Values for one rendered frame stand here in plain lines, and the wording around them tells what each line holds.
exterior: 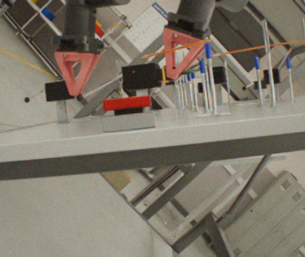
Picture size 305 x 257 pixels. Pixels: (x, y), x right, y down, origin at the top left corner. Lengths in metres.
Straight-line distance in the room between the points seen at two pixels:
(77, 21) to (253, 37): 1.14
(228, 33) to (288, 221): 6.36
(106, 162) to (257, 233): 7.33
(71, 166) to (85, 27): 0.27
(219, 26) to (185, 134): 1.36
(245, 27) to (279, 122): 1.36
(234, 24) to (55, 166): 1.30
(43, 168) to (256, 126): 0.30
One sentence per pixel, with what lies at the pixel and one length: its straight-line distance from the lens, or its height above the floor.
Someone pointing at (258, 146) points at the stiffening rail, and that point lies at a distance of 0.59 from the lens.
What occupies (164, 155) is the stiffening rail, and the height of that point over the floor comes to 1.09.
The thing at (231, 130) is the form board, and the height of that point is 1.17.
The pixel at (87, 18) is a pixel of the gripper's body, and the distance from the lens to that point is 0.76.
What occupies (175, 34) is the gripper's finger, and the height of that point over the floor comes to 1.23.
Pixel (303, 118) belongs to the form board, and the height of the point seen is 1.23.
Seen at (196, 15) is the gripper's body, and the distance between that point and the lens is 0.71.
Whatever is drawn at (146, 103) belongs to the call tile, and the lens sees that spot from 0.46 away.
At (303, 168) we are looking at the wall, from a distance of 8.40.
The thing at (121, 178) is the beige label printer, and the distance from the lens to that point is 1.78.
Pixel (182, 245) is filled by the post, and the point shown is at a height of 0.83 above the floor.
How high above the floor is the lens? 1.14
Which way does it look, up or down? 3 degrees down
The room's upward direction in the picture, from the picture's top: 47 degrees clockwise
